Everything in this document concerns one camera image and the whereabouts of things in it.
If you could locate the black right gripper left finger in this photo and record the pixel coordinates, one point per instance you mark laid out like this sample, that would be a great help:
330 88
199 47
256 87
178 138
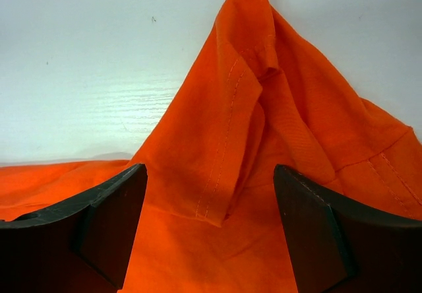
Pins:
80 244

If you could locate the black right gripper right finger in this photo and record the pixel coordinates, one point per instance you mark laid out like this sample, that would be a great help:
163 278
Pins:
337 244

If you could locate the orange t shirt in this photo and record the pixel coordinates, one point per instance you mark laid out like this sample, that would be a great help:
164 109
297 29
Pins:
258 95

